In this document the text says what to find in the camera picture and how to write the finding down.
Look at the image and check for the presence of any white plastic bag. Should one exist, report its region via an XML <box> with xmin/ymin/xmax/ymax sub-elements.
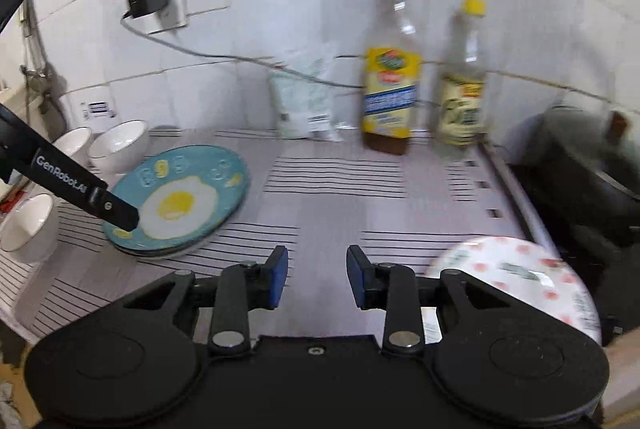
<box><xmin>267</xmin><ymin>44</ymin><xmax>347</xmax><ymax>142</ymax></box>

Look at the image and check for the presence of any black adapter cable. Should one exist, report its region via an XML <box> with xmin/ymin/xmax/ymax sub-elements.
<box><xmin>120</xmin><ymin>11</ymin><xmax>373</xmax><ymax>90</ymax></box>

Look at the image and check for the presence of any yellow label oil bottle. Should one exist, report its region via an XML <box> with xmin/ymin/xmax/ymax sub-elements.
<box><xmin>361</xmin><ymin>0</ymin><xmax>422</xmax><ymax>157</ymax></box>

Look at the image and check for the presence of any black wok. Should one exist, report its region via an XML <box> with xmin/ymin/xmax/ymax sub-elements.
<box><xmin>502</xmin><ymin>106</ymin><xmax>640</xmax><ymax>260</ymax></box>

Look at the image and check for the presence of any blue fried egg plate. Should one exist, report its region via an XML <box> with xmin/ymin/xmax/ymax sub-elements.
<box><xmin>102</xmin><ymin>145</ymin><xmax>250</xmax><ymax>260</ymax></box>

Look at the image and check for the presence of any blue striped wall sticker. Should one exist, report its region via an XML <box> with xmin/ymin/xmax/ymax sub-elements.
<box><xmin>81</xmin><ymin>101</ymin><xmax>119</xmax><ymax>120</ymax></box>

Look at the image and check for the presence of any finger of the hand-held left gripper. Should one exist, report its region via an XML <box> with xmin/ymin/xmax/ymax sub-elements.
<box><xmin>89</xmin><ymin>188</ymin><xmax>141</xmax><ymax>233</ymax></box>

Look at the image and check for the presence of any clear vinegar bottle yellow cap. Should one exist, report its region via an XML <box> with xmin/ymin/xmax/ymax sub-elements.
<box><xmin>434</xmin><ymin>0</ymin><xmax>493</xmax><ymax>150</ymax></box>

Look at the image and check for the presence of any white strawberry print plate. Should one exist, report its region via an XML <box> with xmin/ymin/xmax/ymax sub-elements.
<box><xmin>425</xmin><ymin>236</ymin><xmax>603</xmax><ymax>347</ymax></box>

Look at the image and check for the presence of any white wall socket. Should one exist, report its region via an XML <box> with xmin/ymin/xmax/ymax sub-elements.
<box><xmin>127</xmin><ymin>0</ymin><xmax>191</xmax><ymax>34</ymax></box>

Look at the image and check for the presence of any metal water pipe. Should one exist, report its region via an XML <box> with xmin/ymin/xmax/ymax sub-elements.
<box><xmin>19</xmin><ymin>0</ymin><xmax>68</xmax><ymax>132</ymax></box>

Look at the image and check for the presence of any white ribbed bowl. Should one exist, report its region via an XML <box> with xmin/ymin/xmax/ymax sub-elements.
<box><xmin>50</xmin><ymin>126</ymin><xmax>96</xmax><ymax>167</ymax></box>
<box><xmin>87</xmin><ymin>119</ymin><xmax>151</xmax><ymax>174</ymax></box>
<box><xmin>0</xmin><ymin>193</ymin><xmax>61</xmax><ymax>266</ymax></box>

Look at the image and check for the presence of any black power adapter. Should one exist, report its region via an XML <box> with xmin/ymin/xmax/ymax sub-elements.
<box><xmin>126</xmin><ymin>0</ymin><xmax>169</xmax><ymax>18</ymax></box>

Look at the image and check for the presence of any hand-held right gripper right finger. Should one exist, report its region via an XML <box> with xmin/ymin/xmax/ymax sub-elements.
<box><xmin>346</xmin><ymin>244</ymin><xmax>507</xmax><ymax>355</ymax></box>

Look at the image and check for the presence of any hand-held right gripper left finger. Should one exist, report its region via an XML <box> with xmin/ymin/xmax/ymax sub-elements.
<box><xmin>122</xmin><ymin>245</ymin><xmax>290</xmax><ymax>357</ymax></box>

